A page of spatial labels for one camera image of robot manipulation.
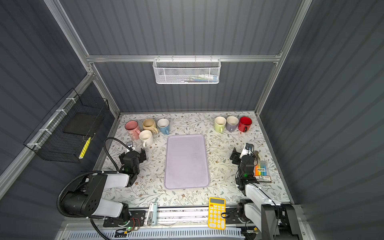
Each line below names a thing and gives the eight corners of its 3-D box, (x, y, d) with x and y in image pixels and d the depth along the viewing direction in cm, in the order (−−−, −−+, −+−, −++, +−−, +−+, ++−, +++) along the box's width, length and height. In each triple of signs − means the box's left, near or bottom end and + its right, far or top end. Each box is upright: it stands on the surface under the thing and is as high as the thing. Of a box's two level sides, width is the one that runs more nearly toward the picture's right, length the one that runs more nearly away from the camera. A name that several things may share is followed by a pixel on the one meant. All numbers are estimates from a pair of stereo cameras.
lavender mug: (225, 134, 109) (227, 127, 102) (223, 124, 116) (225, 116, 109) (237, 134, 109) (240, 127, 102) (235, 124, 116) (237, 116, 109)
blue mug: (158, 138, 107) (155, 129, 99) (160, 127, 113) (158, 118, 106) (169, 138, 107) (166, 129, 99) (170, 127, 113) (168, 118, 106)
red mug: (234, 127, 113) (235, 121, 107) (241, 120, 117) (243, 114, 112) (244, 134, 109) (247, 128, 103) (251, 127, 113) (254, 120, 108)
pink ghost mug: (133, 146, 104) (127, 136, 95) (129, 132, 111) (123, 122, 102) (144, 141, 106) (139, 131, 97) (139, 128, 114) (134, 118, 105)
